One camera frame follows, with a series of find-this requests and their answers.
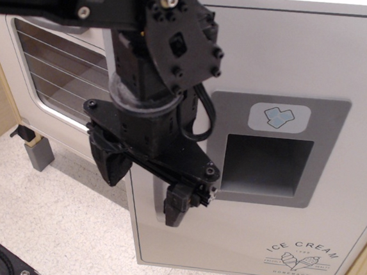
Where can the grey cabinet leg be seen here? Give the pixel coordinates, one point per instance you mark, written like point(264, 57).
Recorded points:
point(40, 154)

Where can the grey ice dispenser panel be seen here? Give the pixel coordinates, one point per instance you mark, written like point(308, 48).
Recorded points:
point(273, 149)

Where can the black door latch clip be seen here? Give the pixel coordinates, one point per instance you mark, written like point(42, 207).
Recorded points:
point(24, 132)

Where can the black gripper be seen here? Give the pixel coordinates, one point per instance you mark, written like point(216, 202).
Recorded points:
point(119, 139)

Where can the white toy oven door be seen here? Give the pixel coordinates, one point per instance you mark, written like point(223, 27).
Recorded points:
point(51, 72)

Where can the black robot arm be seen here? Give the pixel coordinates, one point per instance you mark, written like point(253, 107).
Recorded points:
point(163, 51)

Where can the white toy fridge door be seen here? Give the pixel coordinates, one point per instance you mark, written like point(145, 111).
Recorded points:
point(302, 48)

